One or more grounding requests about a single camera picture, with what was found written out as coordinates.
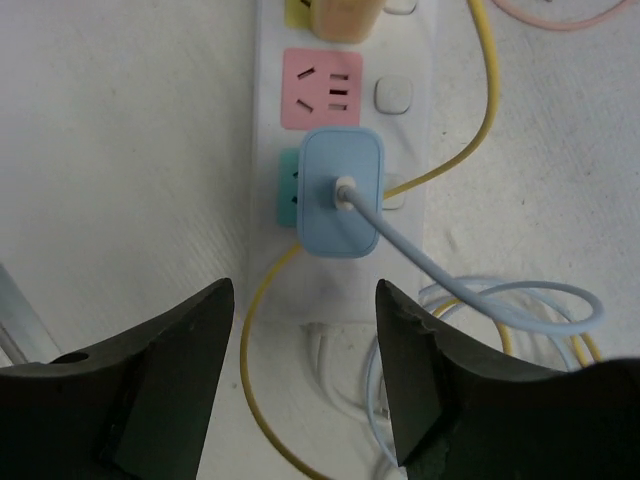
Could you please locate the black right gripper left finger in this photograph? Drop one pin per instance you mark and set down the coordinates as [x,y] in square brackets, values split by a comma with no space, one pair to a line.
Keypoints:
[134,406]

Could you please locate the blue charger plug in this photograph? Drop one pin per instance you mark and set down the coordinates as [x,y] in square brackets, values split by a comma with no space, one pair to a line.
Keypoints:
[340,192]

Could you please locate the aluminium table frame rail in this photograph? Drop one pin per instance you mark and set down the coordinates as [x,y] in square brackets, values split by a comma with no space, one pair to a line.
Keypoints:
[24,337]

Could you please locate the yellow charger plug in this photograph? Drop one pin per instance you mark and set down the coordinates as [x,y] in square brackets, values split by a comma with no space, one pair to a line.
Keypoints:
[344,21]

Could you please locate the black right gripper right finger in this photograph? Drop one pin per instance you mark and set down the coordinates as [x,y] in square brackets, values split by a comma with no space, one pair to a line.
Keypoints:
[462,410]

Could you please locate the white multicolour power strip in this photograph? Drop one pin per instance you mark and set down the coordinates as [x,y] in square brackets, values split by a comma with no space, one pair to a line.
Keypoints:
[326,114]

